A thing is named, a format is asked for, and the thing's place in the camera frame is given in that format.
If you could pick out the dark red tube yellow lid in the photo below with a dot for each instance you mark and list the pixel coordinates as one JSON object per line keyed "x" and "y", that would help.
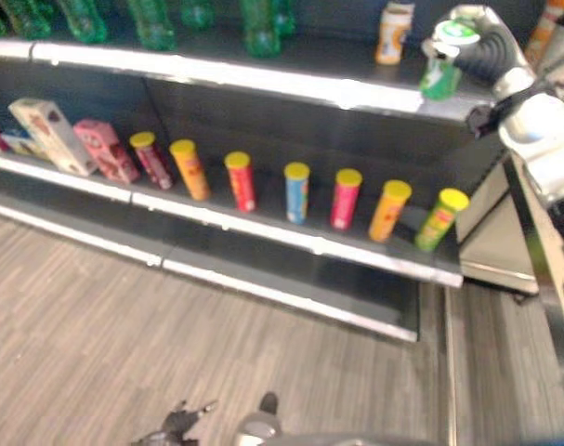
{"x": 152, "y": 160}

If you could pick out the orange packaged goods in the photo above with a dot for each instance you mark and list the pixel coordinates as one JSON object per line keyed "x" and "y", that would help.
{"x": 544, "y": 32}

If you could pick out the green plastic bottle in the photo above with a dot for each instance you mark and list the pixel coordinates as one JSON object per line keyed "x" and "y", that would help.
{"x": 153, "y": 25}
{"x": 84, "y": 21}
{"x": 28, "y": 18}
{"x": 196, "y": 11}
{"x": 260, "y": 30}
{"x": 287, "y": 18}

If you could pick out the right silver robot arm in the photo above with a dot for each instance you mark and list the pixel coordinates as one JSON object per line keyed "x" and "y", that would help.
{"x": 539, "y": 135}

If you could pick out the pink tube yellow lid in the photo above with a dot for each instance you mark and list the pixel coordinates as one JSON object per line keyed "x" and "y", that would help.
{"x": 345, "y": 200}

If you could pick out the green tube yellow lid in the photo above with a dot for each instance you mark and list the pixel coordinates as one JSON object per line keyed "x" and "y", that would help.
{"x": 441, "y": 220}

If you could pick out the grey metal shelving unit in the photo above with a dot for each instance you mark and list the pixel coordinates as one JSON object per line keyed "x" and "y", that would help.
{"x": 263, "y": 116}

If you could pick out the white tall carton box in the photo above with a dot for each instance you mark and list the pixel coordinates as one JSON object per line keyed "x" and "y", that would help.
{"x": 49, "y": 137}

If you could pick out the green cup with white lid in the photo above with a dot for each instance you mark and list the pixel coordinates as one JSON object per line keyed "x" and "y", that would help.
{"x": 442, "y": 76}

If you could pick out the orange and white cup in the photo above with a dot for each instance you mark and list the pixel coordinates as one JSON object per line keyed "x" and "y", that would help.
{"x": 393, "y": 35}

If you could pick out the robot silver leg dark foot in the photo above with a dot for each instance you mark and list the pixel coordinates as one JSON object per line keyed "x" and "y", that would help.
{"x": 262, "y": 420}

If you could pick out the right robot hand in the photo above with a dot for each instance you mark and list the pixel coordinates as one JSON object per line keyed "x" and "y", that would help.
{"x": 488, "y": 51}

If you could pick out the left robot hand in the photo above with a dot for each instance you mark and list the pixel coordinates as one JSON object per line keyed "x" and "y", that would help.
{"x": 181, "y": 423}

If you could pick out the pink carton box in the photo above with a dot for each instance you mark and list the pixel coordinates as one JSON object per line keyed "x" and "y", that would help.
{"x": 107, "y": 151}

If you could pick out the small blue white box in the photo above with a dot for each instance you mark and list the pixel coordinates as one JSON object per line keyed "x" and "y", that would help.
{"x": 23, "y": 144}

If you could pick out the blue tube yellow lid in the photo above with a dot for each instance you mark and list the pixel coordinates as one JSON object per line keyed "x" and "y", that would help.
{"x": 297, "y": 193}

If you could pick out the orange tube yellow lid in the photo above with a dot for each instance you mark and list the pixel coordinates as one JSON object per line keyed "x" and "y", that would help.
{"x": 389, "y": 212}
{"x": 190, "y": 170}

